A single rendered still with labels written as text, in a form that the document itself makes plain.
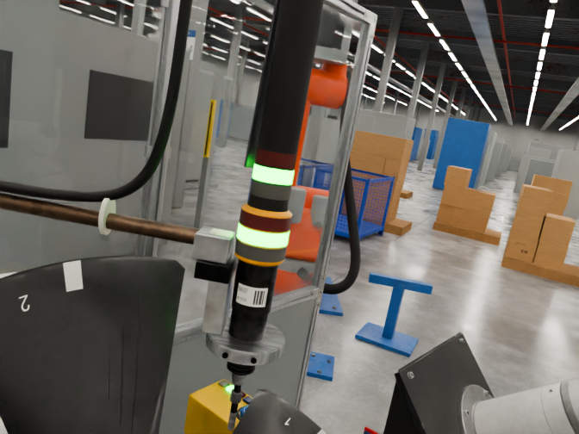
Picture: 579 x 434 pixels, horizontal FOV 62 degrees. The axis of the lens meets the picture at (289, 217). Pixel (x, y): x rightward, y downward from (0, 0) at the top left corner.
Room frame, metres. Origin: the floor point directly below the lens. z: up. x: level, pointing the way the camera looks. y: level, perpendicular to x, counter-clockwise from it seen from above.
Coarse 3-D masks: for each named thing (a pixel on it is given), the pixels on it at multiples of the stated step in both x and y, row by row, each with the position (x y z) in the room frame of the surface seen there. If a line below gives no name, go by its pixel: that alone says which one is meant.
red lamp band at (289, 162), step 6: (258, 150) 0.39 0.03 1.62; (264, 150) 0.38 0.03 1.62; (258, 156) 0.39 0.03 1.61; (264, 156) 0.38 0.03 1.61; (270, 156) 0.38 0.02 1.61; (276, 156) 0.38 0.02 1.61; (282, 156) 0.38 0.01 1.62; (288, 156) 0.38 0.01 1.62; (294, 156) 0.39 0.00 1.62; (258, 162) 0.39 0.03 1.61; (264, 162) 0.38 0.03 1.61; (270, 162) 0.38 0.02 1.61; (276, 162) 0.38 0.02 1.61; (282, 162) 0.38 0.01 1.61; (288, 162) 0.38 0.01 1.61; (294, 162) 0.39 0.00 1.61; (282, 168) 0.38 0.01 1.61; (288, 168) 0.38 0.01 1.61; (294, 168) 0.39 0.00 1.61
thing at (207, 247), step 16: (208, 240) 0.38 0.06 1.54; (224, 240) 0.38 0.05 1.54; (192, 256) 0.38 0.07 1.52; (208, 256) 0.38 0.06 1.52; (224, 256) 0.38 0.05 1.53; (208, 272) 0.38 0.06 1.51; (224, 272) 0.38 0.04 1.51; (208, 288) 0.38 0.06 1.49; (224, 288) 0.38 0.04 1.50; (208, 304) 0.38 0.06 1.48; (224, 304) 0.38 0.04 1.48; (208, 320) 0.38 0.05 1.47; (224, 320) 0.39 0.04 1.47; (208, 336) 0.38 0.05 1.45; (224, 336) 0.38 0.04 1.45; (272, 336) 0.40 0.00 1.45; (224, 352) 0.36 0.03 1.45; (240, 352) 0.36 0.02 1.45; (256, 352) 0.36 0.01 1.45; (272, 352) 0.37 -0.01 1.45
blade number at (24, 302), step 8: (32, 288) 0.46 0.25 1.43; (16, 296) 0.45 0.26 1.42; (24, 296) 0.45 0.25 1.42; (32, 296) 0.45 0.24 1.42; (16, 304) 0.45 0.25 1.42; (24, 304) 0.45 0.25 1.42; (32, 304) 0.45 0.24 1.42; (16, 312) 0.44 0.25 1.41; (24, 312) 0.44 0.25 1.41; (32, 312) 0.45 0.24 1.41
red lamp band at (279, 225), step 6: (240, 210) 0.39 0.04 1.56; (240, 216) 0.39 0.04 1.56; (246, 216) 0.38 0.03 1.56; (252, 216) 0.38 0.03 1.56; (258, 216) 0.38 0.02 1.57; (240, 222) 0.39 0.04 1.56; (246, 222) 0.38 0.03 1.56; (252, 222) 0.38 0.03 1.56; (258, 222) 0.38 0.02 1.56; (264, 222) 0.37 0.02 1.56; (270, 222) 0.38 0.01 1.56; (276, 222) 0.38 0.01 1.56; (282, 222) 0.38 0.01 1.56; (288, 222) 0.39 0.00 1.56; (252, 228) 0.38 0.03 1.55; (258, 228) 0.38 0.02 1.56; (264, 228) 0.37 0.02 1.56; (270, 228) 0.38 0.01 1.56; (276, 228) 0.38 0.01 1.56; (282, 228) 0.38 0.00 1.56; (288, 228) 0.39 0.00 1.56
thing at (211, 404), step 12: (216, 384) 0.92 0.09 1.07; (192, 396) 0.86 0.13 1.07; (204, 396) 0.87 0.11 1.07; (216, 396) 0.88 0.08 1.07; (228, 396) 0.88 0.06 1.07; (192, 408) 0.86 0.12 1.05; (204, 408) 0.84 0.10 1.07; (216, 408) 0.84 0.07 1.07; (228, 408) 0.84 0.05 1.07; (240, 408) 0.85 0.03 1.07; (192, 420) 0.85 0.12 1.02; (204, 420) 0.84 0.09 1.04; (216, 420) 0.82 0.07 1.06; (192, 432) 0.85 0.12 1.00; (204, 432) 0.83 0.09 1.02; (216, 432) 0.81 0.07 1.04; (228, 432) 0.80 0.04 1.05
